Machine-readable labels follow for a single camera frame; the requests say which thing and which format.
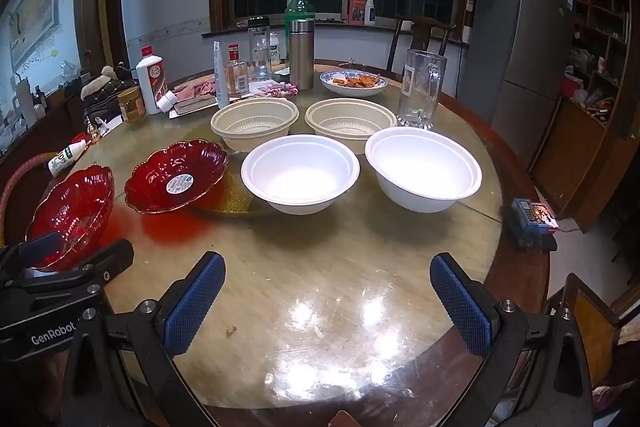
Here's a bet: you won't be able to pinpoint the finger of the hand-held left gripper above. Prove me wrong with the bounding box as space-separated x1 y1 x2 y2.
0 238 136 308
0 231 62 280

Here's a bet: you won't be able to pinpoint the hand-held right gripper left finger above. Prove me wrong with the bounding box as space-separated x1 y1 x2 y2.
60 251 231 427

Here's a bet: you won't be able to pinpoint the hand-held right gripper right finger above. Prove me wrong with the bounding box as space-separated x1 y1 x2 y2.
429 252 596 427

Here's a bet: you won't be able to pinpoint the plain red glass plate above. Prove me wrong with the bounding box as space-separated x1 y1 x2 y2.
25 165 116 273

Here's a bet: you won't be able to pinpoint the red glass plate with sticker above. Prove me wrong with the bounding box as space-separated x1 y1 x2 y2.
124 138 230 215

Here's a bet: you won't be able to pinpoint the large white bowl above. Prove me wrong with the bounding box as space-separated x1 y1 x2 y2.
364 127 483 214

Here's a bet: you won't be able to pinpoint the white bowl with stepped rim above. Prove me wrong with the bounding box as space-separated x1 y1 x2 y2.
240 134 361 216

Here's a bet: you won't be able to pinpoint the beige ribbed bowl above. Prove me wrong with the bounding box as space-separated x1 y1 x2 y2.
304 98 398 155
210 98 300 154

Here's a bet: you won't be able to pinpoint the pink and yellow hoop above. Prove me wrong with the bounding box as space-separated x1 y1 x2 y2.
0 154 51 248

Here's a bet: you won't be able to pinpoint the small white drink bottle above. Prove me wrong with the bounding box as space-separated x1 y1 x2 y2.
48 141 91 178

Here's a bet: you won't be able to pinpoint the gold glitter turntable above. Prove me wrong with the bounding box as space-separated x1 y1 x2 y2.
185 127 381 218

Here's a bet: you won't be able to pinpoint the blue playing card box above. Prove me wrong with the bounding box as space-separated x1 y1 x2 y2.
510 198 559 250

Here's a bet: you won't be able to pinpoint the brown wooden chair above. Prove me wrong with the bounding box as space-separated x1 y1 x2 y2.
545 272 640 408

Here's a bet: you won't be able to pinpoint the dark wooden sideboard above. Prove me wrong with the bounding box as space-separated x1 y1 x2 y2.
0 67 126 228

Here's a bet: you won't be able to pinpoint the amber jar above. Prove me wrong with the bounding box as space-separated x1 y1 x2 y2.
117 87 147 124

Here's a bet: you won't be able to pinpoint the paper booklets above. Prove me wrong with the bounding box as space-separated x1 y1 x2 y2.
167 94 236 118

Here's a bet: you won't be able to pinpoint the wooden shelf cabinet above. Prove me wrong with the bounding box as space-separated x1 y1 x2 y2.
527 0 640 233

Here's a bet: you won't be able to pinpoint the white liquor bottle red label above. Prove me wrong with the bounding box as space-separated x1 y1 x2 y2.
136 45 171 115

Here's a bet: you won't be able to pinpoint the pink cloth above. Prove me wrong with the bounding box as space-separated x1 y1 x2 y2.
172 76 218 102

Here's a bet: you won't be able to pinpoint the white tube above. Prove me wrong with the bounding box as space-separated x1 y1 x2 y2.
213 41 231 109

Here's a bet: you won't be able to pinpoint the clear glass mug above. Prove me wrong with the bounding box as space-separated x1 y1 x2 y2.
397 49 447 130

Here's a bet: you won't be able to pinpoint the small glass bottle red cap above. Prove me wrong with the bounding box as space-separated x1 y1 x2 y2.
226 44 250 98

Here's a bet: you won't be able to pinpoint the blue and white plate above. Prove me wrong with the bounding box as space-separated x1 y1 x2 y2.
320 70 388 98

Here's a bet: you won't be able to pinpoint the orange fried food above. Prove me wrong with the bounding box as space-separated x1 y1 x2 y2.
330 74 381 88

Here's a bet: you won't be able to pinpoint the clear bottle with black cap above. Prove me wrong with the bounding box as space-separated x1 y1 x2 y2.
248 16 272 82

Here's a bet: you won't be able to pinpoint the grey refrigerator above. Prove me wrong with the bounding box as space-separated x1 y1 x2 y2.
456 0 576 170

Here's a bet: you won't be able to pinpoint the steel thermos flask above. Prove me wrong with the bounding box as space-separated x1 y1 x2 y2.
288 19 316 91

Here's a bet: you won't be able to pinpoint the dark wooden chair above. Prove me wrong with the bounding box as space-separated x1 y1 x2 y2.
387 14 457 72

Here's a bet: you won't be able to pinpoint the green plastic bottle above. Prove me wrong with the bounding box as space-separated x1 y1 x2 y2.
284 0 316 60

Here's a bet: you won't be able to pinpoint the white tumbler with handle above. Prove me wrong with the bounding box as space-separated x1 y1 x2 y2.
12 74 38 128

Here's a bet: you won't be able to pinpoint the pink bead string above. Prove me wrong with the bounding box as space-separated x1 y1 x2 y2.
257 82 299 99

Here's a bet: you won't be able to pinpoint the framed wall painting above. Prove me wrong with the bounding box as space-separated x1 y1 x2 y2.
0 0 66 62

